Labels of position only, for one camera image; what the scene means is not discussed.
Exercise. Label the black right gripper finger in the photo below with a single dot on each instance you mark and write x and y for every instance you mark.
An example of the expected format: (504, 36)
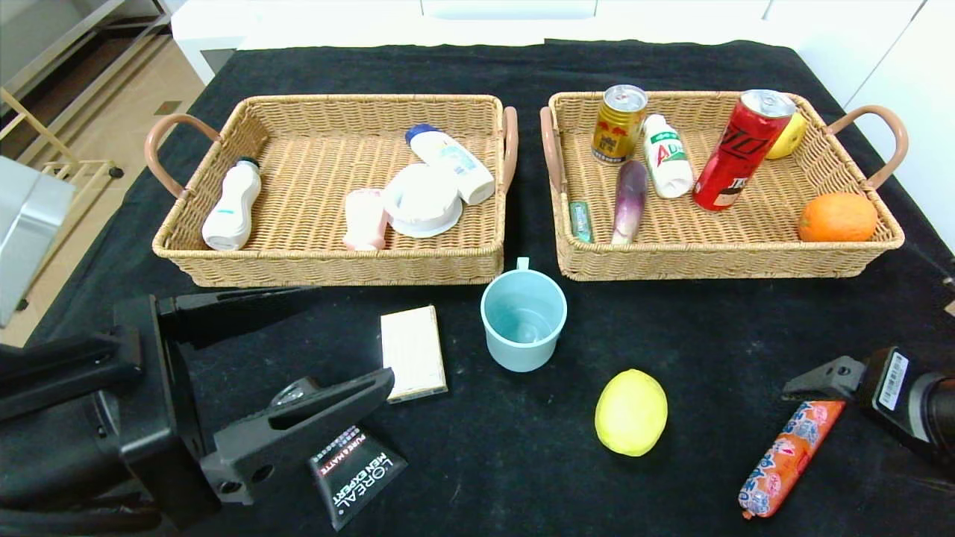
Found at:
(828, 380)

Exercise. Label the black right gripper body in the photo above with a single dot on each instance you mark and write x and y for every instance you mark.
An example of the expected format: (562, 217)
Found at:
(889, 382)

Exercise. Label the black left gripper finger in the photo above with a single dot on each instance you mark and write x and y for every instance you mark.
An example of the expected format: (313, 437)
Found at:
(254, 455)
(216, 313)

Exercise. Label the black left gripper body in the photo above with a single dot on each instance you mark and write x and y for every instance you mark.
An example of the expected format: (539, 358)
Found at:
(166, 403)

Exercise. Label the orange sausage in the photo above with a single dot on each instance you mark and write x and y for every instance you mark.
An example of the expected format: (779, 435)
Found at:
(783, 459)

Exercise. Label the yellow lemon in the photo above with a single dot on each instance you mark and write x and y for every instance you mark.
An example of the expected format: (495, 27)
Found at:
(630, 414)

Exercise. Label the red drink can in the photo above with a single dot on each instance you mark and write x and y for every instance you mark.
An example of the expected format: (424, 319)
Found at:
(735, 164)

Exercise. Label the light blue plastic mug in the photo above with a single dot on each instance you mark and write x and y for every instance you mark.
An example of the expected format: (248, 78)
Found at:
(515, 350)

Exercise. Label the wicker basket with toiletries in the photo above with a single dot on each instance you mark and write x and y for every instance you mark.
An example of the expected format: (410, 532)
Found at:
(313, 171)

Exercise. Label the wicker basket with food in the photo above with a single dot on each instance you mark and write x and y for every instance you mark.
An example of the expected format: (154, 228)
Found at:
(768, 216)

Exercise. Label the black face wash tube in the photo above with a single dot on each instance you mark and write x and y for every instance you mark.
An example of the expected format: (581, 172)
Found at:
(351, 477)

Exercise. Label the white bottle black cap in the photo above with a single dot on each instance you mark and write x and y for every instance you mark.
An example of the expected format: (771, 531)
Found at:
(231, 209)

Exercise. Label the orange fruit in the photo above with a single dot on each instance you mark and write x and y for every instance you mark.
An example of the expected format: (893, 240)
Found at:
(835, 217)

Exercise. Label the small pink bottle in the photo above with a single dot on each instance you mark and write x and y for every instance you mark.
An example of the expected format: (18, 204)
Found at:
(365, 220)

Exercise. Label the cream white soap box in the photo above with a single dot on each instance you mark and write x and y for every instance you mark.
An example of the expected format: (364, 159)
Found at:
(414, 347)

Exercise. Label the white round container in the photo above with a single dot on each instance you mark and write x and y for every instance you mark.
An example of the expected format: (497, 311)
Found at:
(421, 200)

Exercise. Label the yellow pear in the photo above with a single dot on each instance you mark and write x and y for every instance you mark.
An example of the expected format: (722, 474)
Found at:
(791, 138)

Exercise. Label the black table cloth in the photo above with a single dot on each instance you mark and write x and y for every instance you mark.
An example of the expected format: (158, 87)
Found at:
(522, 462)

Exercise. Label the cream wooden rolling rack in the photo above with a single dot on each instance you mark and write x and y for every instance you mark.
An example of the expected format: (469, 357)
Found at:
(30, 117)

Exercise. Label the purple vegetable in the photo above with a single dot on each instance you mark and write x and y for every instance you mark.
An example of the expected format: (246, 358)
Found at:
(630, 196)

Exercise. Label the white bottle green label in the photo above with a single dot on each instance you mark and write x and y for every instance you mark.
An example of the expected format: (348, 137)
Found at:
(666, 159)

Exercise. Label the white bottle blue cap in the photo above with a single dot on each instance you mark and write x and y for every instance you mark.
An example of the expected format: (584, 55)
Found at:
(451, 159)

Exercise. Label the green gum pack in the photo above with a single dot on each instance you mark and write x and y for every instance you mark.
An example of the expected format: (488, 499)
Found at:
(581, 222)

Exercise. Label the grey metal shelf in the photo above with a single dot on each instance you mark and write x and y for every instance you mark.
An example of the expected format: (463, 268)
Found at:
(67, 45)

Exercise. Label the gold drink can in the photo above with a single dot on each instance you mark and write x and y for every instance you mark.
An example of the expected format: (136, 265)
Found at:
(618, 133)

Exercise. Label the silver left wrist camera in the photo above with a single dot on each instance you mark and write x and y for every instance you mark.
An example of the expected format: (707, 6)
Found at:
(30, 239)

